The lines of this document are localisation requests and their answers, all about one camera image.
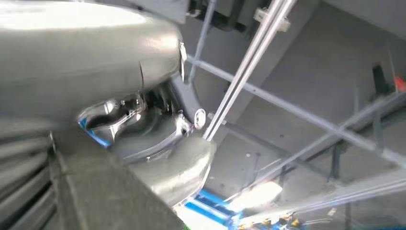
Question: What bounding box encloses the silver ceiling rail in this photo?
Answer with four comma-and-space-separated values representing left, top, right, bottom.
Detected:
202, 0, 297, 142

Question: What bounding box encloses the bright ceiling light panel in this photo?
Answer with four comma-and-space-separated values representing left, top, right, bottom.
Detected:
227, 181, 283, 213

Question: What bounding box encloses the grey ceiling pipe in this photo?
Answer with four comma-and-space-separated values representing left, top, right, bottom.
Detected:
189, 0, 217, 84

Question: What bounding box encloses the grey ceiling cross beam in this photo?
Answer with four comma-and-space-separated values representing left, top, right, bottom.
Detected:
186, 54, 406, 170

